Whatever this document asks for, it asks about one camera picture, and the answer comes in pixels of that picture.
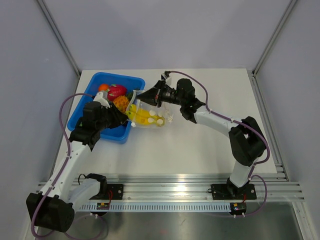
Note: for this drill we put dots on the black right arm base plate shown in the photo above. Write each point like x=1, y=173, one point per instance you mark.
x=226, y=191

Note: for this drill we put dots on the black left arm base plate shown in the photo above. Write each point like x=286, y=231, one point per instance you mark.
x=107, y=191

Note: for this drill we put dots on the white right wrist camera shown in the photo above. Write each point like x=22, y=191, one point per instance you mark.
x=165, y=77

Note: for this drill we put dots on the aluminium mounting rail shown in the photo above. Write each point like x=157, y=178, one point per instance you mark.
x=276, y=187

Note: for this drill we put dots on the pink toy dragon fruit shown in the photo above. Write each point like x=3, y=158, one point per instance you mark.
x=116, y=90

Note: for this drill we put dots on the toy orange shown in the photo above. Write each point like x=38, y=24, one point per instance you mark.
x=103, y=87

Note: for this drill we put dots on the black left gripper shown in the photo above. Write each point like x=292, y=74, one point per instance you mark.
x=118, y=117

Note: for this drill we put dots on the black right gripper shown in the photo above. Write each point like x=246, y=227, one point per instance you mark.
x=155, y=96

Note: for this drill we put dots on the blue plastic bin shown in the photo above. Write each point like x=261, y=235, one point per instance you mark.
x=121, y=133

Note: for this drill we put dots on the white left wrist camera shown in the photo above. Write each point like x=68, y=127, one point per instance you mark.
x=102, y=98

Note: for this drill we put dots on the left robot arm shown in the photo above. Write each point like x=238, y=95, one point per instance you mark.
x=55, y=206

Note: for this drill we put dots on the orange toy pineapple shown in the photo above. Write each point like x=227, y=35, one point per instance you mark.
x=121, y=103

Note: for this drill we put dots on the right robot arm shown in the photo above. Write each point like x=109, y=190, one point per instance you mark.
x=247, y=141

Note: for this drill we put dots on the yellow toy banana bunch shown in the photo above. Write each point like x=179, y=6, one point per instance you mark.
x=142, y=117

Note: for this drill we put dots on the clear dotted zip top bag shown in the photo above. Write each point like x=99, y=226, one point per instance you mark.
x=165, y=110

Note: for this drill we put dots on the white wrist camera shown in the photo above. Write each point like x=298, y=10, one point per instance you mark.
x=102, y=98
x=165, y=77

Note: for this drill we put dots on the white slotted cable duct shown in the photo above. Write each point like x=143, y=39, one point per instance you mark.
x=156, y=207

